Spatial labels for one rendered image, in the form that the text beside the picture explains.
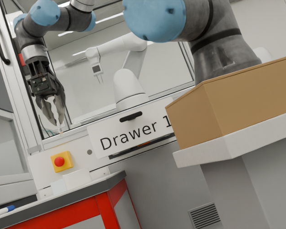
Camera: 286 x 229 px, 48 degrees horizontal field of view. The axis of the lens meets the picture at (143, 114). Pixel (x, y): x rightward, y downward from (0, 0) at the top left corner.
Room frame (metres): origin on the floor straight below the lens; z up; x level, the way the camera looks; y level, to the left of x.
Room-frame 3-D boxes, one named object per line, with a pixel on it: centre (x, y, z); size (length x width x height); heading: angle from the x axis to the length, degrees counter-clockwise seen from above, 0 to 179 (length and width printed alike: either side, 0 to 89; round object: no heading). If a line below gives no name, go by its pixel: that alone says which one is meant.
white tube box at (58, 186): (1.02, 0.29, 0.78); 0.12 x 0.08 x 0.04; 0
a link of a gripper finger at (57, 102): (0.97, 0.24, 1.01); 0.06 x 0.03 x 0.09; 0
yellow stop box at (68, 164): (1.31, 0.38, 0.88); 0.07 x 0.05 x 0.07; 92
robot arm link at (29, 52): (0.98, 0.26, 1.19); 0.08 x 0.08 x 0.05
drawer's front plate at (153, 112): (1.02, 0.04, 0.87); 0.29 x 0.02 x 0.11; 92
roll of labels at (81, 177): (0.86, 0.22, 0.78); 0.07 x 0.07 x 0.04
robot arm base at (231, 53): (0.71, -0.21, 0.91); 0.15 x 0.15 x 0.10
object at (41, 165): (1.82, 0.02, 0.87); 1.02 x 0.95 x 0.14; 92
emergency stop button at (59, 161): (1.28, 0.38, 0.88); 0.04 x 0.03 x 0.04; 92
